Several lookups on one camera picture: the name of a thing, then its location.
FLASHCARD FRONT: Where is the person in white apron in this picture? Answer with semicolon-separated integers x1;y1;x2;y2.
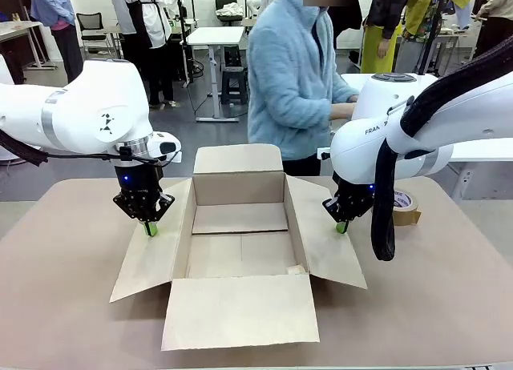
122;0;176;109

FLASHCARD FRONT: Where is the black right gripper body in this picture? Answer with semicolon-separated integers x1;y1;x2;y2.
332;173;376;223

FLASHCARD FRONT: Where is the brown cardboard box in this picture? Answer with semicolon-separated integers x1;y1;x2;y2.
109;143;369;352

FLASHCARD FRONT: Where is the person in yellow-green jacket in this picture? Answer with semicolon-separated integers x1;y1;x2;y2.
402;0;475;73

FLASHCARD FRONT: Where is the black chair with cloth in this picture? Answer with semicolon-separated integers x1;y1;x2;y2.
215;0;244;26

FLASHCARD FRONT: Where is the black stool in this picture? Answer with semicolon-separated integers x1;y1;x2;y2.
220;45;249;106

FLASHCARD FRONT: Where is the person's right hand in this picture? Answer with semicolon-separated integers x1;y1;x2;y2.
329;103;357;122

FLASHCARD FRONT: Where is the black tripod pole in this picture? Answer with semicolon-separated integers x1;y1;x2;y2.
416;0;449;77

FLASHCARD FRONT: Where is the black mesh office chair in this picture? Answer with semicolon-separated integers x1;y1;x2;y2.
75;11;116;55

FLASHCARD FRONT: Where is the person in blue fleece jacket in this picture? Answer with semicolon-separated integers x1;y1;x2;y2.
247;0;362;178

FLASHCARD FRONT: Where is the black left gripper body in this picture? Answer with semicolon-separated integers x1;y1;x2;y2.
115;165;168;221

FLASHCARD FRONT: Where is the person in blue shirt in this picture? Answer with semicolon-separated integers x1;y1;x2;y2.
30;0;84;84

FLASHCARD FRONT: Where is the light wooden side table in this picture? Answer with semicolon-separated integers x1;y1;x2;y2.
0;20;57;71

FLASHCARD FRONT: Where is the person in dark clothes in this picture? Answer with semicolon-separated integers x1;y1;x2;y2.
320;0;364;50

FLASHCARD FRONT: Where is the person in yellow apron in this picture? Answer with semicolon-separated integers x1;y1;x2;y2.
360;0;406;74

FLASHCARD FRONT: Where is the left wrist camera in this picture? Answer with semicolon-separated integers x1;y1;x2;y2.
154;131;184;163

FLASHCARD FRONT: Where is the person's left forearm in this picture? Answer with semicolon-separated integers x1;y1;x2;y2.
330;81;361;105

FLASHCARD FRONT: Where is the white standing desk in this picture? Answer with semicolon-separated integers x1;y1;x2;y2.
186;25;246;123

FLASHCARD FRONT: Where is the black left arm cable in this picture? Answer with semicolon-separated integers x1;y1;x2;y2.
0;128;165;167

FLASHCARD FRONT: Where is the person in white coat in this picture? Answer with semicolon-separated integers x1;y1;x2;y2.
106;0;151;85

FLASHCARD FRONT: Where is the black stand pole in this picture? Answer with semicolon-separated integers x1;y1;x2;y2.
176;0;194;89

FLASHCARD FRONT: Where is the person in beige top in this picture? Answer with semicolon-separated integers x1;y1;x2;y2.
472;0;513;61

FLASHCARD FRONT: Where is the person's right forearm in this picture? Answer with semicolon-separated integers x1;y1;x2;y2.
280;95;334;137

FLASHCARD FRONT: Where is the black right arm cable sleeve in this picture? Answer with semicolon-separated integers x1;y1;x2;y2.
370;35;513;262

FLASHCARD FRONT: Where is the brown packing tape roll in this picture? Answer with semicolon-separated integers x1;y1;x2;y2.
392;189;422;227

